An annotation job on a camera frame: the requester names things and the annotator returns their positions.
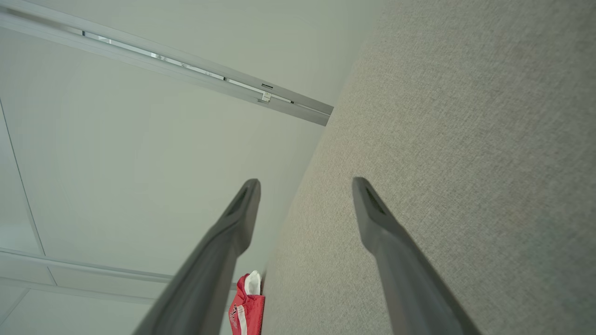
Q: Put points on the grey metal post bracket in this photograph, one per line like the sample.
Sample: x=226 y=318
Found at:
x=139 y=49

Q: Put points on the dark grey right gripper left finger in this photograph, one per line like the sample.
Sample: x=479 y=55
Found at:
x=209 y=279

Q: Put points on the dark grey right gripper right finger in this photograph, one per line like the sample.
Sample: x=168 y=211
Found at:
x=409 y=288

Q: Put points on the red white Bulls jersey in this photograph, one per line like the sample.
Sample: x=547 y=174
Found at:
x=249 y=311

